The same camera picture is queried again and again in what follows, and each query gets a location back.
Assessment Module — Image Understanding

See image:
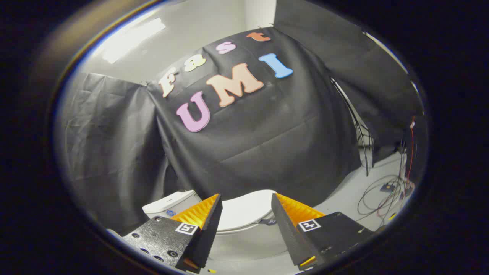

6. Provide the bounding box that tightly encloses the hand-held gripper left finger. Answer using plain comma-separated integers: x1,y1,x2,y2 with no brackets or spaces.
122,194,223,273

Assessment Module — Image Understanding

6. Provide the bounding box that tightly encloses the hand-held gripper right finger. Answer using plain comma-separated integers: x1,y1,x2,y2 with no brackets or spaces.
271,193,375,272

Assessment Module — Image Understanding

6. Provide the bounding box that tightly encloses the black backdrop cloth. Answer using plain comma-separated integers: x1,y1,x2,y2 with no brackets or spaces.
57,0,425,237

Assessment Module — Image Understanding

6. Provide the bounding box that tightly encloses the black backdrop stand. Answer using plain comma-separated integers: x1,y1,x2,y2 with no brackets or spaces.
330,78,374,177

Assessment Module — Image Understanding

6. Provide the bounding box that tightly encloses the ceiling light panel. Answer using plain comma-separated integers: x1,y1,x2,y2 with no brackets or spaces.
100,17,167,64

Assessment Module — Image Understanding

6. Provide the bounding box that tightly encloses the tangle of dark cables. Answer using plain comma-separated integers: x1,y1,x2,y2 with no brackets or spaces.
357,153,416,223

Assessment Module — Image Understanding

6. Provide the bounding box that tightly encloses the thin red cable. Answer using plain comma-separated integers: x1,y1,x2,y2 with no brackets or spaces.
407,116,417,181

